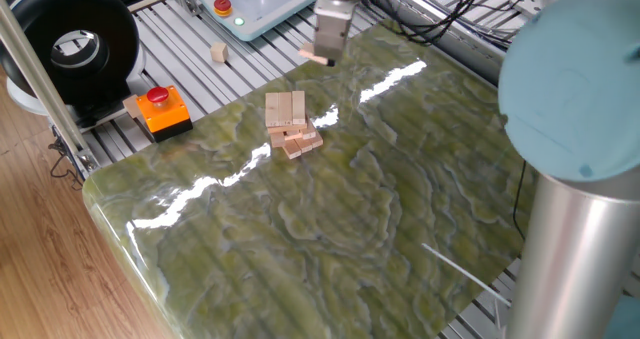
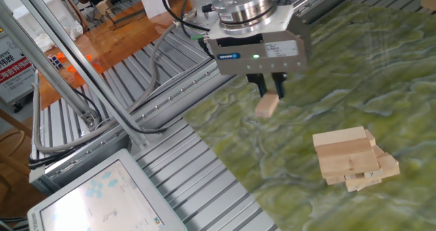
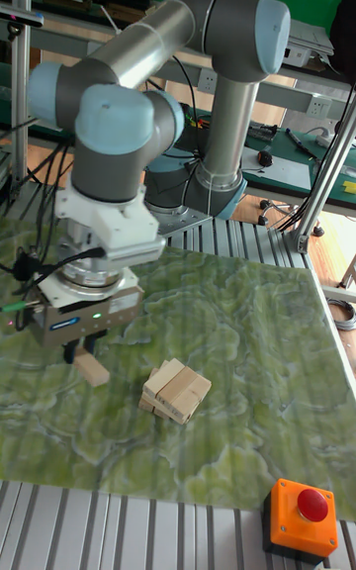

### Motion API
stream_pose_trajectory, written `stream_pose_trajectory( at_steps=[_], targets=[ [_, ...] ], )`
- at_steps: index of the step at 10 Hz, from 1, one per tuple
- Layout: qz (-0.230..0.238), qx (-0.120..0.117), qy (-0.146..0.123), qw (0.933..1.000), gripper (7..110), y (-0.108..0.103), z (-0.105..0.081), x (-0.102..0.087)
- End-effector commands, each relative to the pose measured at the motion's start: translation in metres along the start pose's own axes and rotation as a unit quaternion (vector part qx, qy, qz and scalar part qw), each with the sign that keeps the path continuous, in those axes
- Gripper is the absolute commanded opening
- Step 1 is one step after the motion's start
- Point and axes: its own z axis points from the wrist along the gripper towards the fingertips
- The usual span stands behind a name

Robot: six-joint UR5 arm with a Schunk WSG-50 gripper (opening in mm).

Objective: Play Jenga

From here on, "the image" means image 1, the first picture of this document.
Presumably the small wooden cube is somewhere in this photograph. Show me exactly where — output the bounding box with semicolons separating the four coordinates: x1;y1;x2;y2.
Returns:
209;41;230;64

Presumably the green marble pattern mat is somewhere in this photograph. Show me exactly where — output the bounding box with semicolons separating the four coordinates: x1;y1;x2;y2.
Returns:
81;17;539;339

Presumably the thin black cable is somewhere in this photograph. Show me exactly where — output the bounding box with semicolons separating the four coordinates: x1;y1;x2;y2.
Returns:
47;137;85;191
512;159;529;243

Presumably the black ring shaped device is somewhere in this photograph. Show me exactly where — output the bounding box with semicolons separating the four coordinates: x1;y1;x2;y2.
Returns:
0;0;149;130

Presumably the wooden jenga block marked seven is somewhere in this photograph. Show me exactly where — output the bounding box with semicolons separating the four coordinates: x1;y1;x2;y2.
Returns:
298;42;331;67

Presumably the silver Schunk gripper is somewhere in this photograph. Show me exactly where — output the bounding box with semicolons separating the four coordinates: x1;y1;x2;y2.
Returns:
312;0;362;68

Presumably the orange emergency stop box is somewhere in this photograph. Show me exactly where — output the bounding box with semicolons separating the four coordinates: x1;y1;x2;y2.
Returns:
135;85;195;144

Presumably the white zip tie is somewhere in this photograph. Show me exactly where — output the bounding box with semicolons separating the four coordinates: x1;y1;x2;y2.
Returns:
420;242;514;309

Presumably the aluminium table rail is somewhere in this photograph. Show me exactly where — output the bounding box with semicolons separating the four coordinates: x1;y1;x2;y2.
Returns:
367;0;506;88

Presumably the white teach pendant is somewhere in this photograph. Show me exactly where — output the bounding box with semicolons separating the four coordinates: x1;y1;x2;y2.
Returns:
188;0;319;43

